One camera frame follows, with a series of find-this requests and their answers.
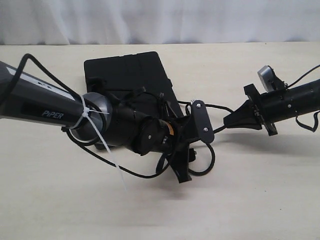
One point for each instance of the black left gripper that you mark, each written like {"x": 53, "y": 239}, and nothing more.
{"x": 181, "y": 153}

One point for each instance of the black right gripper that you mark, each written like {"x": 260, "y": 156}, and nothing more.
{"x": 251, "y": 114}

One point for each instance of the black plastic carry case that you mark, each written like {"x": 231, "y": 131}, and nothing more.
{"x": 143, "y": 108}

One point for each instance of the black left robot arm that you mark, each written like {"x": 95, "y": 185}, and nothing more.
{"x": 27, "y": 98}

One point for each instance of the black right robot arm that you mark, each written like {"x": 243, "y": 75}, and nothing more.
{"x": 265, "y": 109}

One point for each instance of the white cable tie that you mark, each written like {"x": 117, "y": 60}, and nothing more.
{"x": 89, "y": 107}

